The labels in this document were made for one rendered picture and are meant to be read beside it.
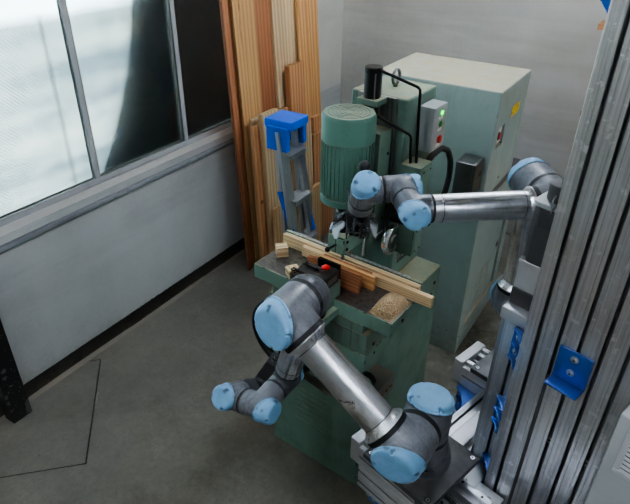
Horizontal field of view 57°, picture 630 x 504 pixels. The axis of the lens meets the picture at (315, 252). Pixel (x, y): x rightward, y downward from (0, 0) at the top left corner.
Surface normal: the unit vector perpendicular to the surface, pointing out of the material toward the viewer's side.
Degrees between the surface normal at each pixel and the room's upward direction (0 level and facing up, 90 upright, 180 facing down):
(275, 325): 85
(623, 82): 90
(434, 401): 8
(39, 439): 0
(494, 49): 90
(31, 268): 90
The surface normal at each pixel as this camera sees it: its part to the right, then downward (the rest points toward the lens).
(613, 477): -0.74, 0.35
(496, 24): -0.54, 0.44
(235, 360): 0.01, -0.85
